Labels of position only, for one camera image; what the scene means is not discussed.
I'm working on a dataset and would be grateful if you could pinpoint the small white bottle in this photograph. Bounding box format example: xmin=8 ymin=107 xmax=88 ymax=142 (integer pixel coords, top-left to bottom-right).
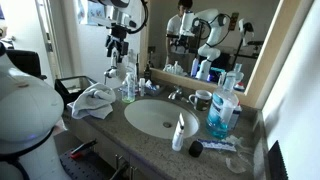
xmin=139 ymin=78 xmax=145 ymax=96

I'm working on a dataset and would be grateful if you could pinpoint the blue contact lens blister strip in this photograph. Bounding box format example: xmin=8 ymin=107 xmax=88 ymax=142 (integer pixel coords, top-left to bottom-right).
xmin=198 ymin=139 xmax=236 ymax=152

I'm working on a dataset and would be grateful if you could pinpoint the white deodorant stick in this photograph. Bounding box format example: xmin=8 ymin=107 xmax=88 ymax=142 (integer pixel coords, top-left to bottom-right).
xmin=228 ymin=102 xmax=242 ymax=130

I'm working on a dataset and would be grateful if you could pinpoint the clear dental retainer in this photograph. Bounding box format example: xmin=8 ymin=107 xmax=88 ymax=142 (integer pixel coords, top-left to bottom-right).
xmin=225 ymin=152 xmax=253 ymax=174

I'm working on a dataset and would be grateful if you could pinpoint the chrome faucet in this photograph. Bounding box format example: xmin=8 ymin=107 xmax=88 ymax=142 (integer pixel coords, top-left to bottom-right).
xmin=168 ymin=86 xmax=189 ymax=103

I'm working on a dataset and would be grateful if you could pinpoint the dark coffee mug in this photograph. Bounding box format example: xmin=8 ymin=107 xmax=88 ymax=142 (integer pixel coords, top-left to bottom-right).
xmin=189 ymin=90 xmax=212 ymax=111

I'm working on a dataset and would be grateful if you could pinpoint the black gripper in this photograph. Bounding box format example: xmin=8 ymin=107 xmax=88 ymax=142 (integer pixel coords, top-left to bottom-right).
xmin=105 ymin=25 xmax=129 ymax=63

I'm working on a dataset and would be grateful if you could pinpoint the blue mouthwash bottle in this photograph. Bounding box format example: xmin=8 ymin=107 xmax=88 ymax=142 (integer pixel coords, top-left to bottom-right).
xmin=206 ymin=73 xmax=239 ymax=139

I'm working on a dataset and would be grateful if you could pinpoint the black round cap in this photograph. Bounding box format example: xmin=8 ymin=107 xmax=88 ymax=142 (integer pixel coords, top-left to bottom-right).
xmin=188 ymin=141 xmax=203 ymax=157

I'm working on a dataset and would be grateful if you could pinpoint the wood framed mirror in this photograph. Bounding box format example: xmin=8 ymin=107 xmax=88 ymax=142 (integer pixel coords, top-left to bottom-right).
xmin=143 ymin=0 xmax=317 ymax=109

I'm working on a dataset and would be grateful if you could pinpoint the black toiletries tray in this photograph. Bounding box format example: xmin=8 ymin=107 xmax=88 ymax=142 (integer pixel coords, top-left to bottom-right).
xmin=145 ymin=80 xmax=165 ymax=96

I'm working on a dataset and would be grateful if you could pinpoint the red black hand tool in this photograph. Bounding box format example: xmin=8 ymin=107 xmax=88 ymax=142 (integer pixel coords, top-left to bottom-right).
xmin=70 ymin=139 xmax=97 ymax=159

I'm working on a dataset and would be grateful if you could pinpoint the white standing tube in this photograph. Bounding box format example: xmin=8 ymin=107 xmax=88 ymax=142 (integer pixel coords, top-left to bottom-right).
xmin=172 ymin=114 xmax=184 ymax=151

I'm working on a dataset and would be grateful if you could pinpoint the clear green soap dispenser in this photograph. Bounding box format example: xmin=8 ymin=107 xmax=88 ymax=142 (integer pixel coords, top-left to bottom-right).
xmin=121 ymin=72 xmax=135 ymax=103

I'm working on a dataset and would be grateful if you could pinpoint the black waste bin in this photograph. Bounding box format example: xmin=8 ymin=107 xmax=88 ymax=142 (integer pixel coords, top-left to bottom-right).
xmin=54 ymin=76 xmax=96 ymax=105

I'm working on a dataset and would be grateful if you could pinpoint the white crumpled towel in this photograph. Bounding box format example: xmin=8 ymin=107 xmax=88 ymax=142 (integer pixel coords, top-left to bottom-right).
xmin=68 ymin=83 xmax=116 ymax=119

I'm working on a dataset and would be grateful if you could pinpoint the white oval sink basin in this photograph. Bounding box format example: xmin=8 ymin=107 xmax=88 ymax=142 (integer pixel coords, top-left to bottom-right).
xmin=124 ymin=99 xmax=200 ymax=139

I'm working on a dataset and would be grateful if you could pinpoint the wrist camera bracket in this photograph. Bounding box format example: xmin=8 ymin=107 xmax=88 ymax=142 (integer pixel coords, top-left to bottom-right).
xmin=91 ymin=7 xmax=137 ymax=28

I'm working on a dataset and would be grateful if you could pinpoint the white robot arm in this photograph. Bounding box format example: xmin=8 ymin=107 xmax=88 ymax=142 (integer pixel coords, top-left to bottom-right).
xmin=0 ymin=0 xmax=71 ymax=180

